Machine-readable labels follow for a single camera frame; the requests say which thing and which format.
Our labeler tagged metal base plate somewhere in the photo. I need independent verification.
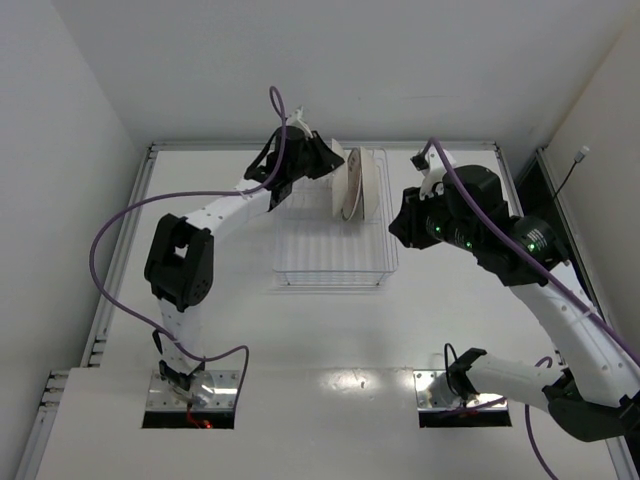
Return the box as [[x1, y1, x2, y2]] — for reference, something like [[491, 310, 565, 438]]
[[145, 370, 240, 412], [413, 369, 508, 413]]

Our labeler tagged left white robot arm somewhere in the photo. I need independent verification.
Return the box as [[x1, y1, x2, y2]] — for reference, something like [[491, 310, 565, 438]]
[[144, 126, 345, 397]]

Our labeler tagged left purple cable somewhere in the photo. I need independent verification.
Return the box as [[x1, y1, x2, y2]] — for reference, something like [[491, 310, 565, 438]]
[[88, 85, 301, 396]]

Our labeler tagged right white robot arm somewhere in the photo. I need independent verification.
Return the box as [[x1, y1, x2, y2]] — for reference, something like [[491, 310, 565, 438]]
[[389, 165, 639, 442]]

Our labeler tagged flower pattern plate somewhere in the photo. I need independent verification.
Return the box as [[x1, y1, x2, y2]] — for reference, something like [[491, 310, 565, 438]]
[[359, 147, 379, 221], [331, 139, 348, 218]]

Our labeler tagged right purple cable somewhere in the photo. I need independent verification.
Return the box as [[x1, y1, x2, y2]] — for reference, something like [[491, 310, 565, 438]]
[[424, 137, 640, 480]]

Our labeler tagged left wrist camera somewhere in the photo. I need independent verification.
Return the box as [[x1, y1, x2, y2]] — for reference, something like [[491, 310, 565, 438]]
[[286, 106, 313, 138]]

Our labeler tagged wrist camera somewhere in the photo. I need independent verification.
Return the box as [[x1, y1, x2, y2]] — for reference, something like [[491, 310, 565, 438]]
[[411, 145, 447, 200], [286, 106, 313, 138]]

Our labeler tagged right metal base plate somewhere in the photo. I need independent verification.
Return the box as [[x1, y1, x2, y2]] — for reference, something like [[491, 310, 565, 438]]
[[413, 369, 508, 413]]

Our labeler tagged glass plate orange sunburst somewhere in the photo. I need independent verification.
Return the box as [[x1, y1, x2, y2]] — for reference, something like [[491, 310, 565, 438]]
[[341, 149, 362, 221]]

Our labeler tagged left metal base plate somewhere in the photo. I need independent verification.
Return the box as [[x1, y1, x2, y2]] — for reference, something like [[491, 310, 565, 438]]
[[145, 370, 240, 412]]

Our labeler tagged white wire dish rack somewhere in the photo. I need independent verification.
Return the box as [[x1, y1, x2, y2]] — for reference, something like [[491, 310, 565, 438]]
[[273, 148, 398, 289]]

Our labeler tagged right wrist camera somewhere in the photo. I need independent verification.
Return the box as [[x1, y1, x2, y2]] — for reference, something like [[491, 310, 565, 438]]
[[411, 145, 447, 200]]

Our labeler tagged purple cable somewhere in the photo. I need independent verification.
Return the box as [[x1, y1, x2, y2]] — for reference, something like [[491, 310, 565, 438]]
[[88, 85, 301, 396], [424, 137, 640, 480]]

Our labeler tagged black cable white plug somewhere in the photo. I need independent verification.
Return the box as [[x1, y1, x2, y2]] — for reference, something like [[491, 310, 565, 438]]
[[551, 145, 590, 202]]

